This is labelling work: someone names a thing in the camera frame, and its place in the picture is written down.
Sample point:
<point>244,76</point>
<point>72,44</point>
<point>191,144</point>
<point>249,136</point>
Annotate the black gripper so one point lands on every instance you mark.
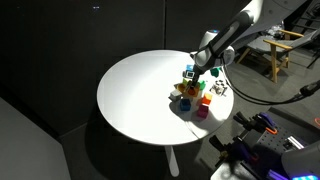
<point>197,74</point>

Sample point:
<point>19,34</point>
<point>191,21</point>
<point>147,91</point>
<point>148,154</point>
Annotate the white and gray robot arm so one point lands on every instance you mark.
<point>226,30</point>

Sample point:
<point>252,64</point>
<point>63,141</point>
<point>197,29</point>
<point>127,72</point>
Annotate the white robot base blue light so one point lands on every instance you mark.
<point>301,160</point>

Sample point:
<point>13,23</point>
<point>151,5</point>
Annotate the light green cube block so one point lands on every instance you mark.
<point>185,81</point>

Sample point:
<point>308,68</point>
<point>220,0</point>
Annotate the blue block with number four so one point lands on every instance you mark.
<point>187,74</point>

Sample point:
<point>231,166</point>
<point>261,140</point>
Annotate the plain orange cube block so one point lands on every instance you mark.
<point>207,98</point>

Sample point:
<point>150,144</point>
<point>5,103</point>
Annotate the dark blue cube block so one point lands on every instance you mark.
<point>185,104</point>

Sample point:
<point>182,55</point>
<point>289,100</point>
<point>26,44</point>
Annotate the gray cube block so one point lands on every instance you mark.
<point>175,96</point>

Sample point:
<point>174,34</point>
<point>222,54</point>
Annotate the magenta cube block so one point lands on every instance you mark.
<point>202,111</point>

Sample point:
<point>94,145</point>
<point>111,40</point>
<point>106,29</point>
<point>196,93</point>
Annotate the orange-yellow round toy ball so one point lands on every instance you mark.
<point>181,87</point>

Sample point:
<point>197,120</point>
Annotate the small green object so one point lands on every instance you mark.
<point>215,72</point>

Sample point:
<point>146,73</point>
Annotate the black and white checkered cube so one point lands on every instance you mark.
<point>219,88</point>

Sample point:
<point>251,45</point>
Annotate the black bar clamp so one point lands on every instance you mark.
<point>220,145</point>

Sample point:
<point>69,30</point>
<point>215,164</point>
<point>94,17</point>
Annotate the white table base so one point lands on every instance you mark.
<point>171,160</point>

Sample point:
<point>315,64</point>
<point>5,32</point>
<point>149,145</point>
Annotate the purple clamp with orange tip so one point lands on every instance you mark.
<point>263,121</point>

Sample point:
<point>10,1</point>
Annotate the purple bar clamp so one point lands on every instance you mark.
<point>246,152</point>

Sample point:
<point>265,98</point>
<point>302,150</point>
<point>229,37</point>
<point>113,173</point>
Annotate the wooden lounge chair gray cushion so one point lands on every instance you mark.
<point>283,43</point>

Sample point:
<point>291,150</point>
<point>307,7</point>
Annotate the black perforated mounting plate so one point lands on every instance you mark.
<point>283,133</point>

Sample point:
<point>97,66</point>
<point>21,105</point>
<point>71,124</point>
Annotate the silver metal bracket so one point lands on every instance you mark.
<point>293,142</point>

